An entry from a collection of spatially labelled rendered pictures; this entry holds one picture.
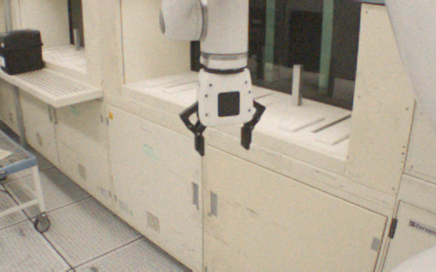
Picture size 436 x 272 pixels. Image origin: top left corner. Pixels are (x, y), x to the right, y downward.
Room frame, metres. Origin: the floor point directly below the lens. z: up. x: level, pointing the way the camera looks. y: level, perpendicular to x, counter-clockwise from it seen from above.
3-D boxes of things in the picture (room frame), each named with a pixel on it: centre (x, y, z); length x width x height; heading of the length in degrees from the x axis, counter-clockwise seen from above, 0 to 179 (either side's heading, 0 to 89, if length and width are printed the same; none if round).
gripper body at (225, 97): (0.74, -0.02, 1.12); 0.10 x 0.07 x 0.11; 108
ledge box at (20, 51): (2.55, 1.27, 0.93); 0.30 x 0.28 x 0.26; 40
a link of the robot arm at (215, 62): (0.74, -0.02, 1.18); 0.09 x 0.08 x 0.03; 108
